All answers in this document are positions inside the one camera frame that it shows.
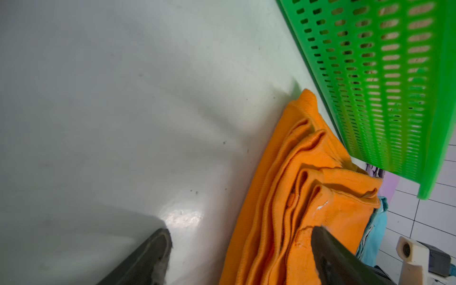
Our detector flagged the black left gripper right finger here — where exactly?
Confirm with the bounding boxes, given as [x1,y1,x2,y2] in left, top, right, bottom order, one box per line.
[311,226,394,285]

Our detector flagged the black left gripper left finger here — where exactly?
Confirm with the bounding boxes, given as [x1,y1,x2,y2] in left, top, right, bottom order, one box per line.
[98,229,172,285]

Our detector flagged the teal striped pants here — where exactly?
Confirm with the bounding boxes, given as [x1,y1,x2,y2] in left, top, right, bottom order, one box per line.
[356,197,388,267]

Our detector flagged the orange pants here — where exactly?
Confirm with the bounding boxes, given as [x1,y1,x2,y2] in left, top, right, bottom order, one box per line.
[220,90,382,285]

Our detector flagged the purple pants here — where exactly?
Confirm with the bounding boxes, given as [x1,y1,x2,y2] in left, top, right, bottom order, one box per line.
[365,164,400,204]

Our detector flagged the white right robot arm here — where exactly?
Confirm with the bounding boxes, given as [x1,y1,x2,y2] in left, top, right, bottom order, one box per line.
[396,236,456,285]

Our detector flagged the green plastic basket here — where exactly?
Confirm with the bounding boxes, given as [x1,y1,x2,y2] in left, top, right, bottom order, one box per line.
[278,0,456,200]

